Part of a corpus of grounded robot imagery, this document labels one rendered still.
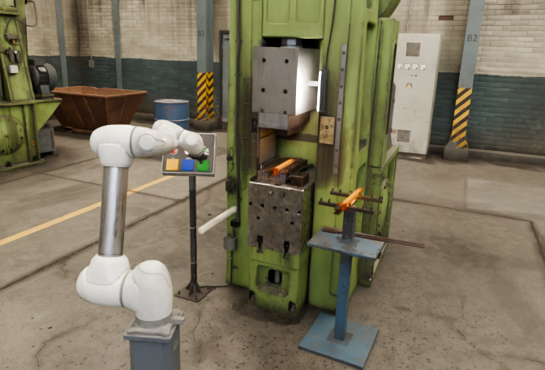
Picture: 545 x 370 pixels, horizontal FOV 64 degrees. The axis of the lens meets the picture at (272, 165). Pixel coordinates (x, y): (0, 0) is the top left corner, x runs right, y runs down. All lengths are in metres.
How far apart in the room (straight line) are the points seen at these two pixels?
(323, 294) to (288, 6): 1.93
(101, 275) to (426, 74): 6.63
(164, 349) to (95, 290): 0.37
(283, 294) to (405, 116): 5.34
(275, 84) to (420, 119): 5.36
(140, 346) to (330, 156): 1.57
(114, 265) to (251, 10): 1.79
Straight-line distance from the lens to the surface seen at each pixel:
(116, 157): 1.90
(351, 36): 2.72
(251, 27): 2.94
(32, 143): 7.27
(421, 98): 7.82
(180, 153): 2.91
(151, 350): 2.01
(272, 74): 2.72
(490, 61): 8.39
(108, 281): 1.94
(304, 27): 2.80
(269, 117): 2.75
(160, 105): 7.32
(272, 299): 3.10
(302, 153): 3.23
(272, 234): 2.88
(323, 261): 3.05
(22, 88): 7.21
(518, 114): 8.47
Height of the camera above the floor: 1.74
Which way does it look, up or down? 15 degrees down
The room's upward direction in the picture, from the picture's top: 2 degrees clockwise
